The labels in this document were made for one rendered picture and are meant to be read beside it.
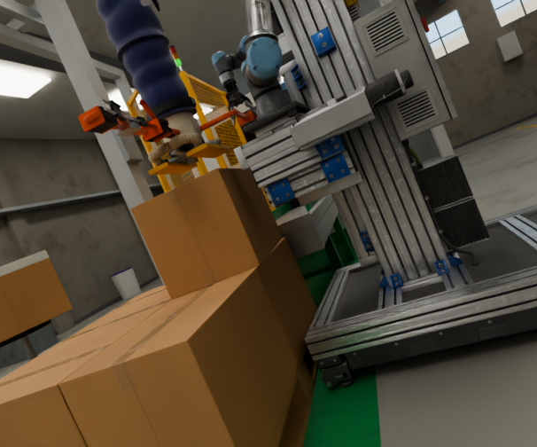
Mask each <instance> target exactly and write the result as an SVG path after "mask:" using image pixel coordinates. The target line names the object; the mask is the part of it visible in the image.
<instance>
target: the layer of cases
mask: <svg viewBox="0 0 537 447"><path fill-rule="evenodd" d="M314 307H315V303H314V301H313V298H312V296H311V294H310V292H309V290H308V288H307V284H306V282H305V279H304V278H303V276H302V273H301V271H300V267H299V265H298V264H297V261H296V259H295V257H294V254H293V252H292V250H291V247H290V245H289V243H288V240H287V238H286V237H284V238H281V240H280V241H279V242H278V243H277V244H276V246H275V247H274V248H273V250H272V251H271V252H270V253H269V255H268V256H267V257H266V258H265V260H264V261H263V262H262V263H261V265H259V266H257V267H254V268H252V269H250V270H248V271H243V272H241V273H238V274H237V275H234V276H232V277H229V278H226V279H224V280H221V281H218V282H216V283H213V284H212V285H209V286H205V287H203V288H200V289H199V290H196V291H193V292H191V293H188V294H185V295H183V296H180V297H178V298H175V299H173V300H172V299H171V297H170V295H169V293H168V291H167V288H166V286H165V285H164V286H160V287H157V288H155V289H152V290H151V291H148V292H146V293H143V294H140V295H137V296H136V297H134V298H133V299H131V300H129V301H128V302H125V303H124V304H122V305H121V306H120V307H118V308H117V309H115V310H113V311H111V312H109V313H108V314H106V315H104V316H103V317H101V318H100V319H98V320H97V321H95V322H93V323H92V324H90V325H88V326H86V327H84V328H83V329H82V330H81V331H79V332H77V333H75V334H73V335H72V336H70V337H68V338H67V339H65V340H64V341H62V342H61V343H59V344H57V345H56V346H54V347H52V348H51V349H48V350H47V351H45V352H44V353H42V354H41V355H40V356H38V357H36V358H34V359H32V360H31V361H29V362H28V363H26V364H24V365H22V366H21V367H20V368H18V369H16V370H15V371H13V372H11V373H9V374H8V375H6V376H4V377H3V378H2V379H0V447H272V445H273V442H274V440H275V436H276V431H277V428H278V425H279V422H280V419H281V416H282V413H283V410H284V405H285V402H286V399H287V396H288V393H289V390H290V386H291V384H292V378H293V375H294V373H295V370H296V366H297V363H298V361H299V357H300V352H301V350H302V346H303V343H304V338H305V336H306V334H307V329H308V326H309V323H310V320H311V317H312V314H313V311H314Z"/></svg>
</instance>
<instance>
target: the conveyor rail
mask: <svg viewBox="0 0 537 447"><path fill-rule="evenodd" d="M308 212H310V215H311V216H312V218H313V221H314V223H315V227H316V229H317V230H318V233H319V235H320V237H321V240H322V242H323V245H324V246H325V244H326V241H327V239H328V237H329V234H330V232H331V228H332V226H333V224H334V222H335V219H336V217H337V214H338V212H339V211H338V209H337V206H336V204H335V201H334V199H333V198H332V195H328V196H326V197H323V199H320V200H319V201H318V202H317V203H316V204H315V205H314V206H313V207H312V208H311V209H310V210H309V211H308Z"/></svg>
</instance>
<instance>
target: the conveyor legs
mask: <svg viewBox="0 0 537 447"><path fill-rule="evenodd" d="M333 227H334V229H335V231H336V233H337V235H338V237H339V238H338V239H335V240H332V238H331V235H330V234H329V237H328V239H327V241H326V244H325V246H324V249H325V251H326V253H327V256H328V257H329V259H330V262H331V265H328V266H325V267H322V268H321V269H318V270H315V271H311V272H309V273H306V274H303V275H302V276H303V278H304V279H307V278H312V277H314V276H317V275H320V274H322V273H325V272H327V271H332V270H334V272H335V271H336V270H338V269H341V268H344V265H343V263H342V262H341V259H340V257H339V253H338V251H337V249H336V247H335V245H334V244H336V243H339V242H340V244H341V246H342V247H343V250H344V252H345V254H346V258H347V260H348V261H349V262H350V261H353V260H355V257H354V253H353V251H352V249H351V247H350V245H349V242H348V240H347V238H346V234H345V232H344V230H343V228H342V225H341V223H340V221H339V218H338V215H337V217H336V219H335V222H334V224H333Z"/></svg>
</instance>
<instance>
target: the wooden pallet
mask: <svg viewBox="0 0 537 447"><path fill-rule="evenodd" d="M316 312H317V307H316V305H315V307H314V311H313V314H312V317H311V320H310V323H309V326H308V329H309V327H310V325H311V323H312V321H313V319H314V317H315V314H316ZM308 329H307V330H308ZM318 367H319V366H318V364H317V362H316V360H315V361H314V360H312V357H311V356H310V354H309V351H308V349H307V346H306V343H305V342H304V343H303V346H302V350H301V352H300V357H299V361H298V363H297V366H296V370H295V373H294V375H293V378H292V384H291V386H290V390H289V393H288V396H287V399H286V402H285V405H284V410H283V413H282V416H281V419H280V422H279V425H278V428H277V431H276V436H275V440H274V442H273V445H272V447H303V444H304V440H305V435H306V431H307V422H308V417H309V413H310V408H311V404H312V399H313V394H314V390H315V381H316V376H317V372H318Z"/></svg>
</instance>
